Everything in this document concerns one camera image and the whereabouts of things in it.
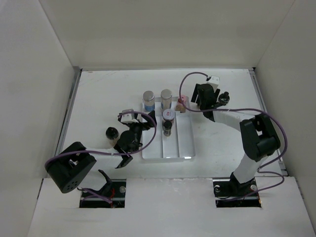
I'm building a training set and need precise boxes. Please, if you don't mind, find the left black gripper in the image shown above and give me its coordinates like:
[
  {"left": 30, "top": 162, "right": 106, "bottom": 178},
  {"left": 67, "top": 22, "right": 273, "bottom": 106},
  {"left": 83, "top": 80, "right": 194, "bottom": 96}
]
[{"left": 128, "top": 110, "right": 156, "bottom": 153}]

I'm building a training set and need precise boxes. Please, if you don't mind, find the black-top cream powder bottle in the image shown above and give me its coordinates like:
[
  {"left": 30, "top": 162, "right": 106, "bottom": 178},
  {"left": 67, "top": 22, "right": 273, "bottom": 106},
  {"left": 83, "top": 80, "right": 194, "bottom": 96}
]
[{"left": 218, "top": 91, "right": 230, "bottom": 106}]

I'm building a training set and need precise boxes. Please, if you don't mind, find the black round-top beige bottle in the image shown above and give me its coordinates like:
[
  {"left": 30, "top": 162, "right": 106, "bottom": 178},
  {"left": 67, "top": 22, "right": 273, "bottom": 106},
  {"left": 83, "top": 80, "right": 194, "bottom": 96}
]
[{"left": 105, "top": 127, "right": 119, "bottom": 147}]

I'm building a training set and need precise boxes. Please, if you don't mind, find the pink-cap spice bottle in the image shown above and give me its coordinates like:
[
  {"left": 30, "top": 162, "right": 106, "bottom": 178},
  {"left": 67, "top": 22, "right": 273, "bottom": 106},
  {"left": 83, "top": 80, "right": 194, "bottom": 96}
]
[{"left": 175, "top": 95, "right": 187, "bottom": 113}]

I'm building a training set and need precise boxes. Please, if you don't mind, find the silver-lid bead jar blue label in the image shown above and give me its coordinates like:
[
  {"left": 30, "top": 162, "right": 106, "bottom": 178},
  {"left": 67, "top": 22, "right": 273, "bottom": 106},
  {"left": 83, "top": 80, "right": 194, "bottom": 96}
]
[{"left": 143, "top": 90, "right": 155, "bottom": 112}]

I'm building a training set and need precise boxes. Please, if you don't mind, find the white-lid red-label jar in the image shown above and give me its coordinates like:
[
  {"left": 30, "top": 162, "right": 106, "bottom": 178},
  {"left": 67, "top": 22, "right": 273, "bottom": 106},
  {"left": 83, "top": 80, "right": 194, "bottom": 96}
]
[{"left": 162, "top": 109, "right": 175, "bottom": 123}]

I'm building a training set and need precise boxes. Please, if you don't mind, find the black-cap dark spice bottle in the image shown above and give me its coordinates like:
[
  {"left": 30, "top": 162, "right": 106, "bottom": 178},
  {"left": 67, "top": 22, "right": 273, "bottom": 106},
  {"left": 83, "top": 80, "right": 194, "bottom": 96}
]
[{"left": 163, "top": 120, "right": 173, "bottom": 137}]

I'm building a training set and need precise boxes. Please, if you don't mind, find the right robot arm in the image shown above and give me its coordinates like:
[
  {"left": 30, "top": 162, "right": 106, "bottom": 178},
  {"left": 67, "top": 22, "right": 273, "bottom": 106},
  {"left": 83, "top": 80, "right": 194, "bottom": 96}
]
[{"left": 191, "top": 83, "right": 280, "bottom": 196}]

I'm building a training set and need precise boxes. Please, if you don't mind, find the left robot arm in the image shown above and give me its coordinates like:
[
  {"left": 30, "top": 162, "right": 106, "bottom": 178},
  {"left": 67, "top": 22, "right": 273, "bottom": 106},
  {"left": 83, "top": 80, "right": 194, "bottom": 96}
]
[{"left": 44, "top": 110, "right": 157, "bottom": 194}]

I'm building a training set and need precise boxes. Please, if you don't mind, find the white divided organizer tray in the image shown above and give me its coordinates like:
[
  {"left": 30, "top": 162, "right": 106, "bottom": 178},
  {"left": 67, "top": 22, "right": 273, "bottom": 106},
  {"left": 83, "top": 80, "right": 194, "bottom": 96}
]
[{"left": 142, "top": 97, "right": 196, "bottom": 162}]

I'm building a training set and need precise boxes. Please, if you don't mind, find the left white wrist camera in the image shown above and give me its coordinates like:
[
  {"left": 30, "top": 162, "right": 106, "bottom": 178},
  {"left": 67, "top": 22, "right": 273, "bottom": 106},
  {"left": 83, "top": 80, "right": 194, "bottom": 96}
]
[{"left": 122, "top": 109, "right": 138, "bottom": 123}]

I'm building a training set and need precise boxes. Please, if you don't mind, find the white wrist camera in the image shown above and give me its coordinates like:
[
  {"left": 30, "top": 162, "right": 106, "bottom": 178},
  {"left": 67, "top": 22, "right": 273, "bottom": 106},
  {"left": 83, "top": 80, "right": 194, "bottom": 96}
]
[
  {"left": 122, "top": 109, "right": 138, "bottom": 123},
  {"left": 206, "top": 76, "right": 220, "bottom": 91}
]

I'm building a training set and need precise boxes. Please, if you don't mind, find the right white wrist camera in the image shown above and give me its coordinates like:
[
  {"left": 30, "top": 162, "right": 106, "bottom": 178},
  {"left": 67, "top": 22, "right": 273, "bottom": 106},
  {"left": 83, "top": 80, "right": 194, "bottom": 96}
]
[{"left": 206, "top": 76, "right": 220, "bottom": 91}]

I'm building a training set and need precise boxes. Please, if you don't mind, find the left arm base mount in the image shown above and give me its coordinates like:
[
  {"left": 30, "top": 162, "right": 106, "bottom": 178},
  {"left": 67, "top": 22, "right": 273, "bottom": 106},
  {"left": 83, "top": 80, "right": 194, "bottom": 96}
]
[{"left": 77, "top": 169, "right": 127, "bottom": 208}]

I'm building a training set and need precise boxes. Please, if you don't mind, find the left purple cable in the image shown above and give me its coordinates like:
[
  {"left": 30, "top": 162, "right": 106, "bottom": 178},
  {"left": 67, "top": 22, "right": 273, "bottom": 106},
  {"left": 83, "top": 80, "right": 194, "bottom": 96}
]
[{"left": 44, "top": 111, "right": 157, "bottom": 171}]

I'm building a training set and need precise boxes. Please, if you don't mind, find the purple cable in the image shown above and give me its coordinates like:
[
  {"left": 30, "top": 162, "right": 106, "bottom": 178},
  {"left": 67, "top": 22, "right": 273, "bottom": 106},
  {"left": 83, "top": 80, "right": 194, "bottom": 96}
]
[
  {"left": 44, "top": 111, "right": 157, "bottom": 171},
  {"left": 179, "top": 72, "right": 289, "bottom": 201}
]

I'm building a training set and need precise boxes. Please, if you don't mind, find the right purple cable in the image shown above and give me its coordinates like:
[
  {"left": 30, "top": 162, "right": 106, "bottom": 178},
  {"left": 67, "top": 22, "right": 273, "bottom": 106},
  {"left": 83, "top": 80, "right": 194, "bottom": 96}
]
[{"left": 179, "top": 72, "right": 289, "bottom": 201}]

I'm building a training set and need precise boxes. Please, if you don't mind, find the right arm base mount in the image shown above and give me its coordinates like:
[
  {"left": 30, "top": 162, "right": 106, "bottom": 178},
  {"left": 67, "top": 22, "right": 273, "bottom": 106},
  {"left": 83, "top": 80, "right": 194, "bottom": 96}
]
[{"left": 213, "top": 178, "right": 261, "bottom": 208}]

